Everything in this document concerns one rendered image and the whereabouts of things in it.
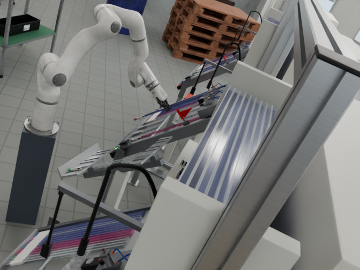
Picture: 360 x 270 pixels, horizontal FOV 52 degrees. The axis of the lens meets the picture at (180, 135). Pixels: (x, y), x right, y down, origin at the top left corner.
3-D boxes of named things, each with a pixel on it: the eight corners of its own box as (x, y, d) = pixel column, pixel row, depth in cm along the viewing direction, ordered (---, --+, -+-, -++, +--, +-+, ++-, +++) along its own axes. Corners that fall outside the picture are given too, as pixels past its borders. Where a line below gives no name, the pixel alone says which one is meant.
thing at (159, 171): (144, 170, 335) (174, 95, 298) (154, 158, 356) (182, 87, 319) (169, 182, 333) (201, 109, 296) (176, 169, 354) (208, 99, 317)
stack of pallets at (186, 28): (220, 53, 757) (240, 8, 712) (238, 74, 687) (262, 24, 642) (159, 37, 699) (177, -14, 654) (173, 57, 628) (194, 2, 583)
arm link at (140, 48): (128, 48, 202) (137, 91, 224) (149, 35, 210) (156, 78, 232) (117, 43, 207) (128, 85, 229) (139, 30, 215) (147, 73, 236)
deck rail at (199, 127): (121, 158, 220) (116, 149, 218) (122, 156, 221) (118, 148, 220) (233, 122, 191) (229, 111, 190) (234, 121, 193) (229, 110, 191)
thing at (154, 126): (122, 152, 220) (119, 148, 219) (158, 114, 278) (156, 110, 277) (149, 143, 213) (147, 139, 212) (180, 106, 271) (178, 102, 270)
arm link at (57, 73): (51, 79, 204) (59, 95, 194) (34, 66, 195) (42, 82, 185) (117, 16, 202) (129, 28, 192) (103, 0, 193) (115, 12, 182)
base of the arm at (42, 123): (20, 132, 202) (25, 103, 194) (27, 114, 218) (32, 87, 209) (56, 139, 208) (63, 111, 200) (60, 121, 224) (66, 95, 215)
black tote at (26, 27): (4, 37, 376) (6, 27, 370) (-10, 30, 377) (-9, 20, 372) (38, 29, 426) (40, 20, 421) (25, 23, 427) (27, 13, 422)
